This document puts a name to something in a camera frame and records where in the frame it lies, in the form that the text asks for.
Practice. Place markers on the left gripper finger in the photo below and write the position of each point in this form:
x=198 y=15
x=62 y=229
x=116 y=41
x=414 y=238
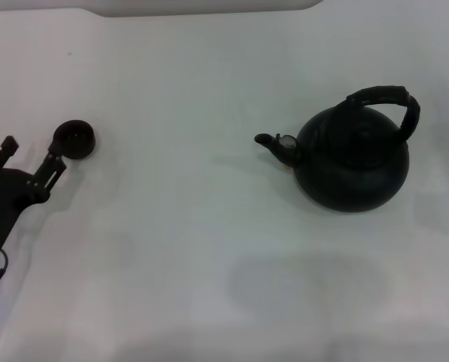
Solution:
x=10 y=145
x=51 y=169

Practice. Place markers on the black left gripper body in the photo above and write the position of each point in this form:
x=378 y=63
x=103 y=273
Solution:
x=6 y=196

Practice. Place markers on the dark brown teacup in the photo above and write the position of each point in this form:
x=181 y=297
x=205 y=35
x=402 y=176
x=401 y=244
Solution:
x=75 y=137

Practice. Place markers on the black round teapot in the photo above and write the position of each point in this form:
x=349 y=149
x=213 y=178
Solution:
x=352 y=177

